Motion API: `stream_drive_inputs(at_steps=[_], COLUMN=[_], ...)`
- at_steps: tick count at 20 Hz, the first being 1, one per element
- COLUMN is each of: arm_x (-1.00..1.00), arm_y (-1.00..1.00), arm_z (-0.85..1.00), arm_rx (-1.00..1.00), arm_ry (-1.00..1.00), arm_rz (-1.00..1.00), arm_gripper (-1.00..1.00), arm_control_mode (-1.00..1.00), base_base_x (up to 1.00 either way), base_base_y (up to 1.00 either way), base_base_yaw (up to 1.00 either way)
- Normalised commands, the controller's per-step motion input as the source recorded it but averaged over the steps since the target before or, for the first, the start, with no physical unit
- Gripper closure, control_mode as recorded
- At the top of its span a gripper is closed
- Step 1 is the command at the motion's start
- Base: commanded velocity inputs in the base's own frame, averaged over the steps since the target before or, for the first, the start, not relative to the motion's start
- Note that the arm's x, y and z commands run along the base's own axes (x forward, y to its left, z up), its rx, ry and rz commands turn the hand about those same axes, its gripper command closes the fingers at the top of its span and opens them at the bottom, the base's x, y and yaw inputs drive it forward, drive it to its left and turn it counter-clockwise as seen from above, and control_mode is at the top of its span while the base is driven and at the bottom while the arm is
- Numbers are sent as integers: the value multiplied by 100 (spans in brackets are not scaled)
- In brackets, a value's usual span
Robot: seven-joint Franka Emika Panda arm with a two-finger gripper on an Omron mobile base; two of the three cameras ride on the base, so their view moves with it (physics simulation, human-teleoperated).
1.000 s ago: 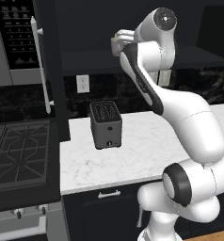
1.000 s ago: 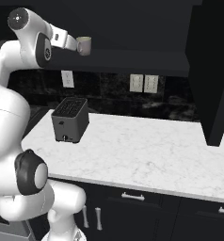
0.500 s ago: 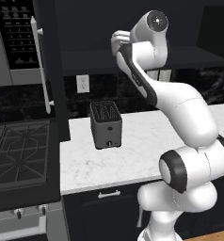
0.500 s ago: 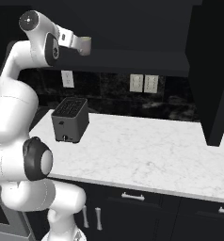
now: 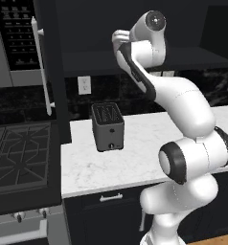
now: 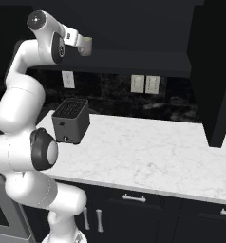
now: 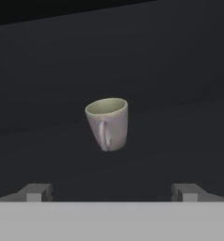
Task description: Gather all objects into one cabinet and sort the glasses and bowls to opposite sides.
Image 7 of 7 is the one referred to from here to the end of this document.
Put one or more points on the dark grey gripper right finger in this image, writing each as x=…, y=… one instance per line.
x=187, y=191

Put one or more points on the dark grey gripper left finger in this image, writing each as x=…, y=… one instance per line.
x=35, y=191

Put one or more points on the pale grey mug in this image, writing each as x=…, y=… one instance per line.
x=112, y=125

